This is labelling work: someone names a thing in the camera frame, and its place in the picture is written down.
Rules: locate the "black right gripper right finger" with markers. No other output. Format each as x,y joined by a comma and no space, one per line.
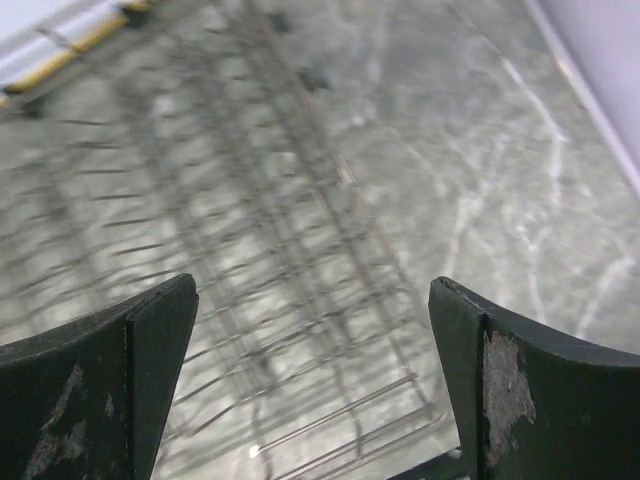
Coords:
531,402

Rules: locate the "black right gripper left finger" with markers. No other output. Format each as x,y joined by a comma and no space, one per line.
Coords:
90,399

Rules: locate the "grey wire dish rack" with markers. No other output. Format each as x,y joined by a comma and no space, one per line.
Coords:
187,145

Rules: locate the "yellow framed whiteboard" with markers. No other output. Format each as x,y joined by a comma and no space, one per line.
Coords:
40,38

